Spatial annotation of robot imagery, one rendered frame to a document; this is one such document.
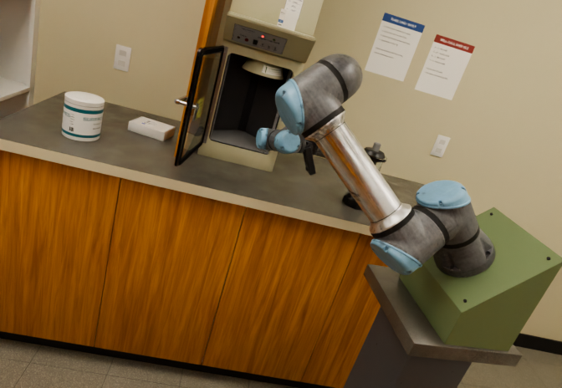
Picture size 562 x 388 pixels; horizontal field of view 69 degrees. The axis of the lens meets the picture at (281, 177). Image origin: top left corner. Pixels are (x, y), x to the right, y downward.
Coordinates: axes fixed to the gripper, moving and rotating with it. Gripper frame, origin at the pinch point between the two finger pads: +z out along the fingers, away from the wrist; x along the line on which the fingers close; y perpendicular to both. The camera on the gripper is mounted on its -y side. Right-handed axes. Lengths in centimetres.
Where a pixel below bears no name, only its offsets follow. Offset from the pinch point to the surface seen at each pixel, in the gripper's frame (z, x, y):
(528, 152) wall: 127, 27, 5
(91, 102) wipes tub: -90, 25, -1
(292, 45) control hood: -25.0, 15.9, 33.2
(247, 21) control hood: -43, 17, 38
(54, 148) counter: -99, 14, -15
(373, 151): 10.2, -2.4, 3.3
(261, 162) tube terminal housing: -23.8, 22.7, -15.9
